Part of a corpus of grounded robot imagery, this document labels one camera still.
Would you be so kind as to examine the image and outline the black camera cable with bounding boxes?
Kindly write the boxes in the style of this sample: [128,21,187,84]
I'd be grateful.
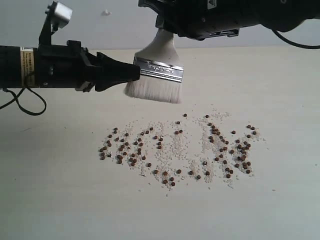
[271,28,320,50]
[0,72,47,116]

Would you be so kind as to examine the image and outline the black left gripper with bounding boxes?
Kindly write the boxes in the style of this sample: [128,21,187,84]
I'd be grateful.
[34,40,141,92]

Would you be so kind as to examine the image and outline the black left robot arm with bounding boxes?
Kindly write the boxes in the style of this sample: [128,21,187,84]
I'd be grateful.
[0,40,141,93]

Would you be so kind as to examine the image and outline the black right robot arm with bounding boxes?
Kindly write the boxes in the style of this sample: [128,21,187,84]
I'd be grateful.
[138,0,320,41]

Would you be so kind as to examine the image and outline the black right camera cable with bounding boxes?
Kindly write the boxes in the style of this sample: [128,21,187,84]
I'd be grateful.
[271,28,320,50]

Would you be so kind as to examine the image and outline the brown beans and white crumbs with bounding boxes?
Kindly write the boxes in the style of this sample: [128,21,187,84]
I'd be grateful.
[91,106,278,195]

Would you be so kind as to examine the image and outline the wooden paint brush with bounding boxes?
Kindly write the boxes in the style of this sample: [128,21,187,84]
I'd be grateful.
[124,29,184,104]

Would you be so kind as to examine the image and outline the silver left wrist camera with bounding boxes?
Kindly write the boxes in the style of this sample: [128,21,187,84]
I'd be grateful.
[45,1,73,32]

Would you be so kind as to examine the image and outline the black left camera cable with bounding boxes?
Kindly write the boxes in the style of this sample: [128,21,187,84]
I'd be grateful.
[0,72,47,116]

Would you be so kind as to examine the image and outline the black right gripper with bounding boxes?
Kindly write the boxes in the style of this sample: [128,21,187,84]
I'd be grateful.
[138,0,240,40]

